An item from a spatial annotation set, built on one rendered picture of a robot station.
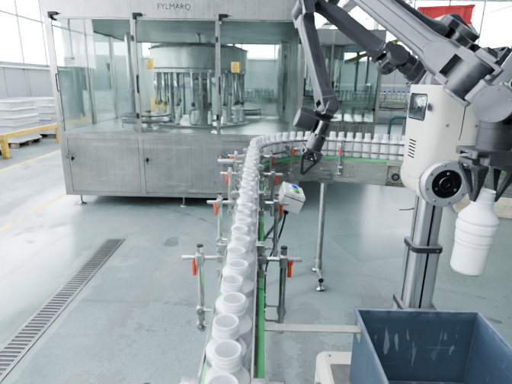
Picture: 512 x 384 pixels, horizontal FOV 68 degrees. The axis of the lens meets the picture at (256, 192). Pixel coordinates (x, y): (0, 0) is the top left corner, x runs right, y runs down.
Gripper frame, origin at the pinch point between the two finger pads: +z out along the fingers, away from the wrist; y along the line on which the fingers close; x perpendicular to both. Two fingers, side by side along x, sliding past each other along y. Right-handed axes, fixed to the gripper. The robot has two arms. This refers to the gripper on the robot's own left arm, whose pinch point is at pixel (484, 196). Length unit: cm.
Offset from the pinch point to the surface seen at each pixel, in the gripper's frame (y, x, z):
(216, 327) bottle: -49, -20, 13
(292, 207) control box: -27, 63, 23
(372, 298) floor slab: 48, 174, 130
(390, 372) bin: -6, 16, 54
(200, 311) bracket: -56, 17, 35
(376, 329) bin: -11.0, 15.8, 40.2
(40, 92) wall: -696, 1192, 14
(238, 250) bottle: -46.0, 6.1, 13.4
